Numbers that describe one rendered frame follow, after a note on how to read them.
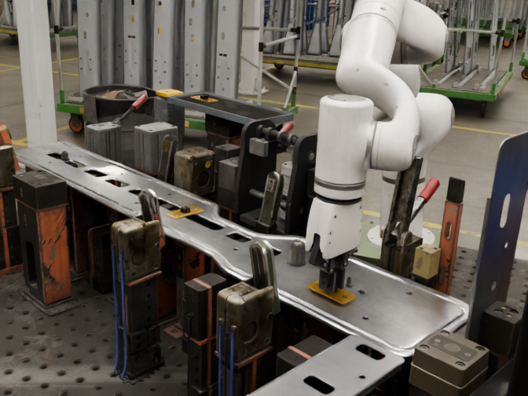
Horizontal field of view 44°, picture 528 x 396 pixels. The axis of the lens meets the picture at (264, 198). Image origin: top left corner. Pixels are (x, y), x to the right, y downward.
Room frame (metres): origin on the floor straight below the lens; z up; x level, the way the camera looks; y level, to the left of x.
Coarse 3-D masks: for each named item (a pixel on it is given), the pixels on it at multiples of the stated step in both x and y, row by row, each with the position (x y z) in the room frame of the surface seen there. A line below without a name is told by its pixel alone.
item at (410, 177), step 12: (408, 168) 1.18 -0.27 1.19; (420, 168) 1.18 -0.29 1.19; (396, 180) 1.18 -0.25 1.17; (408, 180) 1.18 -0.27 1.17; (396, 192) 1.18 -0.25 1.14; (408, 192) 1.16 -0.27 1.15; (396, 204) 1.18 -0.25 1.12; (408, 204) 1.16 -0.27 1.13; (396, 216) 1.18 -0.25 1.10; (408, 216) 1.16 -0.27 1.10; (408, 228) 1.16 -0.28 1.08; (384, 240) 1.17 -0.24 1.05
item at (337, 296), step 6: (318, 282) 1.06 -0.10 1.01; (312, 288) 1.04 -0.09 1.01; (318, 288) 1.04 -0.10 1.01; (336, 288) 1.03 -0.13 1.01; (324, 294) 1.02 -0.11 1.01; (330, 294) 1.02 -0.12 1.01; (336, 294) 1.02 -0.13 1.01; (342, 294) 1.02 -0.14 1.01; (348, 294) 1.02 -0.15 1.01; (336, 300) 1.00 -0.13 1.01; (342, 300) 1.00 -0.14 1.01; (348, 300) 1.00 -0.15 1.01
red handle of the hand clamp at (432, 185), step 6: (432, 180) 1.25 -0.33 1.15; (426, 186) 1.24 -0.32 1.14; (432, 186) 1.24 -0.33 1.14; (438, 186) 1.25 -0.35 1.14; (420, 192) 1.23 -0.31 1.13; (426, 192) 1.22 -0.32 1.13; (432, 192) 1.23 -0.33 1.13; (420, 198) 1.22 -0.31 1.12; (426, 198) 1.22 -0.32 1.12; (414, 204) 1.21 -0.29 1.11; (420, 204) 1.21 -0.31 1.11; (414, 210) 1.20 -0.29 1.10; (414, 216) 1.19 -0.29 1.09; (396, 228) 1.17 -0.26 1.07; (390, 234) 1.17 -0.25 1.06; (396, 234) 1.16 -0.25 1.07
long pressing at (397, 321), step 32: (32, 160) 1.73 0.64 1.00; (96, 160) 1.76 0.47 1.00; (96, 192) 1.50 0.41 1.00; (128, 192) 1.51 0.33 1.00; (160, 192) 1.52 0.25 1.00; (192, 224) 1.33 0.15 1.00; (224, 224) 1.33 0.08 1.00; (224, 256) 1.17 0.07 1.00; (288, 256) 1.18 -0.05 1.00; (352, 256) 1.19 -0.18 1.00; (288, 288) 1.05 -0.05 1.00; (352, 288) 1.06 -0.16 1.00; (384, 288) 1.06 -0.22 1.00; (416, 288) 1.07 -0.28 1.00; (320, 320) 0.96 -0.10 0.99; (352, 320) 0.95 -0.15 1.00; (384, 320) 0.95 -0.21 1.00; (416, 320) 0.96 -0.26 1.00; (448, 320) 0.96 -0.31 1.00
